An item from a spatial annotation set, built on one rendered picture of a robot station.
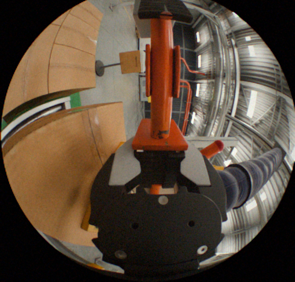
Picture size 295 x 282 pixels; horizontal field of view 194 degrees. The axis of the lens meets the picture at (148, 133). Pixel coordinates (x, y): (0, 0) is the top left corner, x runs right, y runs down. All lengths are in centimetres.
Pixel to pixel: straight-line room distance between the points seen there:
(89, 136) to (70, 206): 13
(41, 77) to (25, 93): 15
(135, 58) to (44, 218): 173
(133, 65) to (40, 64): 137
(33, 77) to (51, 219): 68
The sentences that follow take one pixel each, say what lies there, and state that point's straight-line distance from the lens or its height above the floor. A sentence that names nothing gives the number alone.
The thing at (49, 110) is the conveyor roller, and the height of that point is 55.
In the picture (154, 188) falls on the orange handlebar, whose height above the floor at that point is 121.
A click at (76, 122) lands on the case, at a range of 16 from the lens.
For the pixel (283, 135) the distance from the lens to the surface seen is 511.
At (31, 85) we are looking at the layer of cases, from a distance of 71.
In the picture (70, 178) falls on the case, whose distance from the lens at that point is 16.
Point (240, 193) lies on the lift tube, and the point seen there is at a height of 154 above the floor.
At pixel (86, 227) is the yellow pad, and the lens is 20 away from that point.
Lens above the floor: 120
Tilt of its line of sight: 3 degrees down
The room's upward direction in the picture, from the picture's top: 91 degrees clockwise
